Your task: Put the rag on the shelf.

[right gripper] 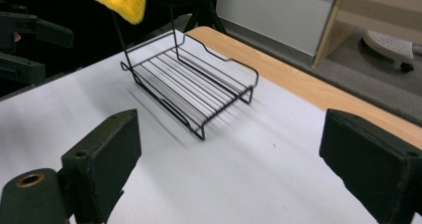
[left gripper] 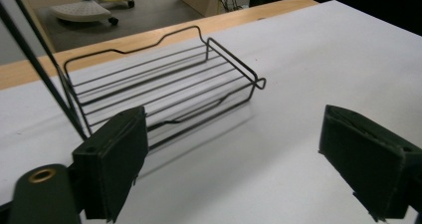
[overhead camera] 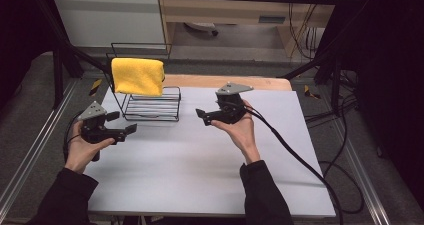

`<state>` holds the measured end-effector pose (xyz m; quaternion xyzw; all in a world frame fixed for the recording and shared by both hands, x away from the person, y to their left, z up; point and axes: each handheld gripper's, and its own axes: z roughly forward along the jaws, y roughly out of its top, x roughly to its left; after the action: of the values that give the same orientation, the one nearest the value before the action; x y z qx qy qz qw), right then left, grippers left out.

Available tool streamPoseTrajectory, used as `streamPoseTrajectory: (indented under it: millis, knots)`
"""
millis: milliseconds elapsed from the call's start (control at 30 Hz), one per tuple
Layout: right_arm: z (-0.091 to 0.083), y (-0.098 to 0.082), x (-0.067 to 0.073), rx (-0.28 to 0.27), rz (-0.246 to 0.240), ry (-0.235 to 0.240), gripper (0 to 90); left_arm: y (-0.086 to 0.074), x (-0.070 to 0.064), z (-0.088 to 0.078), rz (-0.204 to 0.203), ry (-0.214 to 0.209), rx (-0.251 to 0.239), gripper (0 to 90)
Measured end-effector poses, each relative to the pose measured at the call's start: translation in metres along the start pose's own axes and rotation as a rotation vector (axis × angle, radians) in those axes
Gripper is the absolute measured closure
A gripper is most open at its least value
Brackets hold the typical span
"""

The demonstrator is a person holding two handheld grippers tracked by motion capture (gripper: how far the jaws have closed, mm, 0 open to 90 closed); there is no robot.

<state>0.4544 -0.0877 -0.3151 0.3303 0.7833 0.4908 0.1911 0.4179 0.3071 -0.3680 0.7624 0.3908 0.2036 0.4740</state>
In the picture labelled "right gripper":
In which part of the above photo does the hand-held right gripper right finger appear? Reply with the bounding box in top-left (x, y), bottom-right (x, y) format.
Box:
top-left (318, 108), bottom-right (422, 224)

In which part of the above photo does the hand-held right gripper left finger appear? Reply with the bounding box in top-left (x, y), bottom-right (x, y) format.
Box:
top-left (61, 108), bottom-right (142, 224)

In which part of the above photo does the yellow towel with black trim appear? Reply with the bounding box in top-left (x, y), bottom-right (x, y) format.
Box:
top-left (80, 0), bottom-right (206, 26)

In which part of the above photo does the black wire rack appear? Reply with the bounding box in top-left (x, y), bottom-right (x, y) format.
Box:
top-left (110, 0), bottom-right (260, 141)

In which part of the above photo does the wooden table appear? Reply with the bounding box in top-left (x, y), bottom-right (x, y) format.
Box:
top-left (184, 25), bottom-right (422, 151)

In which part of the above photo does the white table cover sheet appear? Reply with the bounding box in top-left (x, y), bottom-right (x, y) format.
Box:
top-left (0, 29), bottom-right (422, 224)

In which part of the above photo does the light wooden desk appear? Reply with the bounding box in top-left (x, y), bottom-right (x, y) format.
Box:
top-left (313, 0), bottom-right (422, 68)

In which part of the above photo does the white cabinet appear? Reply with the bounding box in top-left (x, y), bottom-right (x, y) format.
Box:
top-left (215, 0), bottom-right (342, 58)

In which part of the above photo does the black metal frame stand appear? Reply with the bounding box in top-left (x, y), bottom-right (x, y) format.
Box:
top-left (183, 0), bottom-right (228, 35)

